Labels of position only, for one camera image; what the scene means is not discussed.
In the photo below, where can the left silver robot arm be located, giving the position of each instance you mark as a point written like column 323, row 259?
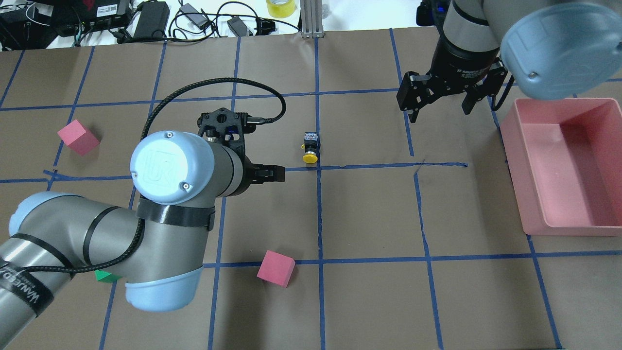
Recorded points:
column 158, row 247

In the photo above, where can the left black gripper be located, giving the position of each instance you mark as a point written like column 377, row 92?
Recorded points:
column 266, row 173

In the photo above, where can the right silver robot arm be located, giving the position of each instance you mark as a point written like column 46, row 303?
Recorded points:
column 550, row 49

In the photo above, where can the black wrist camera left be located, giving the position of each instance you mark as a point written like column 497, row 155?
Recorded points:
column 226, row 127

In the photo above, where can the aluminium frame post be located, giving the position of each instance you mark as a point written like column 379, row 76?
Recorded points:
column 312, row 25

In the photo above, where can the green cube centre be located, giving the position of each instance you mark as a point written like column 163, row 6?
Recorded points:
column 106, row 277

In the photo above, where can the pink cube near centre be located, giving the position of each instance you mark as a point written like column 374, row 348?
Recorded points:
column 276, row 268

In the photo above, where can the black power adapter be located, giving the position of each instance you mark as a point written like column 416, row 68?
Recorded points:
column 152, row 20

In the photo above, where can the brown paper table cover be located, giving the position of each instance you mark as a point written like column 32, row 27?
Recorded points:
column 404, row 236

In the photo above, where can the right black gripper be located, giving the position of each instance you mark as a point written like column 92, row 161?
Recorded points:
column 461, row 63

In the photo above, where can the yellow tape roll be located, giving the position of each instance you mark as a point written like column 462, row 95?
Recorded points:
column 281, row 8

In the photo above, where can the pink plastic bin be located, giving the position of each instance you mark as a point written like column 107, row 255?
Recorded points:
column 565, row 161

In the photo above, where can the pink cube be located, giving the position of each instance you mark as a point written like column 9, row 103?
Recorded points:
column 276, row 268
column 78, row 138

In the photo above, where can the pink cube front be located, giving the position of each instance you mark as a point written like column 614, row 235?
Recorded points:
column 78, row 138

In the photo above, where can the yellow push button switch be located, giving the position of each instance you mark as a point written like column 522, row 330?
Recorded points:
column 311, row 147

